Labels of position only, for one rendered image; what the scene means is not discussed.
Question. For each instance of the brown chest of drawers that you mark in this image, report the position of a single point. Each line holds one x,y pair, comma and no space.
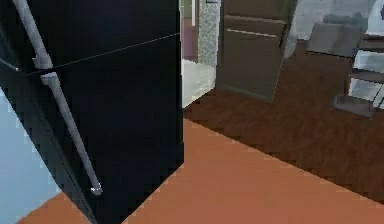
250,56

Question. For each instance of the black fridge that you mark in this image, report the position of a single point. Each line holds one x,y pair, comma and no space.
126,100

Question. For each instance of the brown shelf unit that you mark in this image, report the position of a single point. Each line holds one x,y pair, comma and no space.
368,75

